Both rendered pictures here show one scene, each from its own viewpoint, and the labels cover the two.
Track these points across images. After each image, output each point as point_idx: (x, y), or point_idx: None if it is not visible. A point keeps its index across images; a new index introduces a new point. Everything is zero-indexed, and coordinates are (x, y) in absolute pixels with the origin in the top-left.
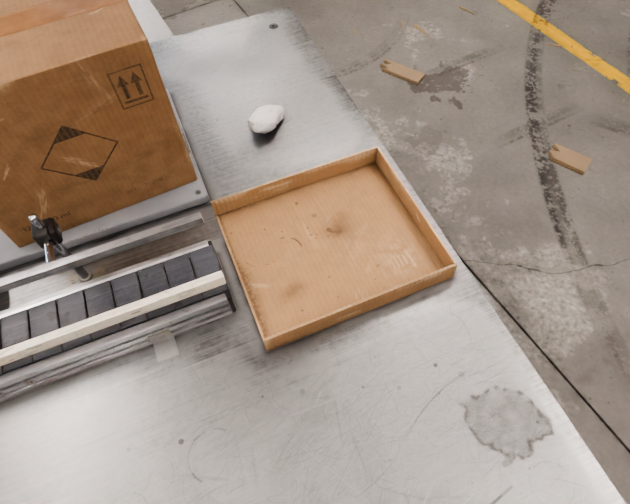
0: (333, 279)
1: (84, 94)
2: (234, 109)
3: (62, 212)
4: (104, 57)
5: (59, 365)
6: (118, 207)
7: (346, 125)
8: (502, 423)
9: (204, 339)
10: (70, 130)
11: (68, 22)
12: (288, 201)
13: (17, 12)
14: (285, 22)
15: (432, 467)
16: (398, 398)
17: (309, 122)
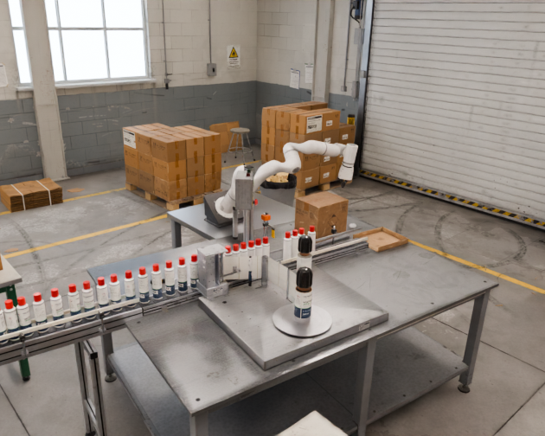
0: (384, 244)
1: (338, 208)
2: None
3: (325, 234)
4: (343, 201)
5: (343, 251)
6: (332, 237)
7: (371, 227)
8: (426, 255)
9: (364, 252)
10: (334, 214)
11: (332, 198)
12: (367, 236)
13: (321, 197)
14: None
15: (416, 259)
16: (406, 254)
17: (362, 227)
